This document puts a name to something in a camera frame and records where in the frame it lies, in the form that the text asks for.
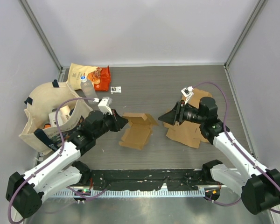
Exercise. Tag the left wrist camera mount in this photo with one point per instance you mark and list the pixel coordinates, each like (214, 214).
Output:
(103, 105)

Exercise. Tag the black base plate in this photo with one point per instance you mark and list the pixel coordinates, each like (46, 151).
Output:
(149, 179)

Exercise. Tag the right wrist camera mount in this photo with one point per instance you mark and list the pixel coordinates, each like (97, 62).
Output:
(187, 92)

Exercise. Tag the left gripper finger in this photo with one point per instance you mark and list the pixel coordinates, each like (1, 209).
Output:
(117, 127)
(118, 119)

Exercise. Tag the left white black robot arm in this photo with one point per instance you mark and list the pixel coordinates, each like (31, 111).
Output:
(27, 192)

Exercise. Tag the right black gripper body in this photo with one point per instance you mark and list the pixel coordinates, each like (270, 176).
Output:
(189, 114)

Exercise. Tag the large flat cardboard box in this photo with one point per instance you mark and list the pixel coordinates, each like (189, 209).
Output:
(188, 133)

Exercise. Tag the aluminium frame post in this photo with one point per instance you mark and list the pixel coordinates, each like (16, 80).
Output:
(38, 29)
(244, 33)

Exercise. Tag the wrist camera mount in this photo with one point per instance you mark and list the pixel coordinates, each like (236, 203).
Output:
(103, 105)
(187, 92)

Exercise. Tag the small white tag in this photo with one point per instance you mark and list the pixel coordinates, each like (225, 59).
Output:
(116, 89)

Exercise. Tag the beige orange snack bag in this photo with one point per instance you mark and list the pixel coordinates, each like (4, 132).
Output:
(99, 77)

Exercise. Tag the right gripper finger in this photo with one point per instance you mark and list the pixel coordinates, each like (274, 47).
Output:
(171, 115)
(176, 123)

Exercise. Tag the left aluminium frame post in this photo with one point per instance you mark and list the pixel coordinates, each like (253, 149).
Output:
(38, 29)

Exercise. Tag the white box in bag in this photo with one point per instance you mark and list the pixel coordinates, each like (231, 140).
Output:
(53, 117)

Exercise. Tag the beige canvas tote bag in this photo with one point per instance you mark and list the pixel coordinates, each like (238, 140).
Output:
(40, 103)

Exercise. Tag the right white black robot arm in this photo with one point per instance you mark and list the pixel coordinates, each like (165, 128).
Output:
(257, 186)

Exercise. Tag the white slotted cable duct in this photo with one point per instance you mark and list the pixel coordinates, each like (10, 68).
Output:
(163, 192)

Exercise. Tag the clear plastic water bottle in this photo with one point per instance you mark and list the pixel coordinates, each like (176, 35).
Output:
(87, 87)

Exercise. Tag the small cardboard box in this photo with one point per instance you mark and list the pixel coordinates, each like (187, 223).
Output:
(139, 132)

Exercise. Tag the right aluminium frame post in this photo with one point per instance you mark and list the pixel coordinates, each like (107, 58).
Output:
(244, 33)

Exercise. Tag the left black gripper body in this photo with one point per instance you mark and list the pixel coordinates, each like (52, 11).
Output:
(108, 120)

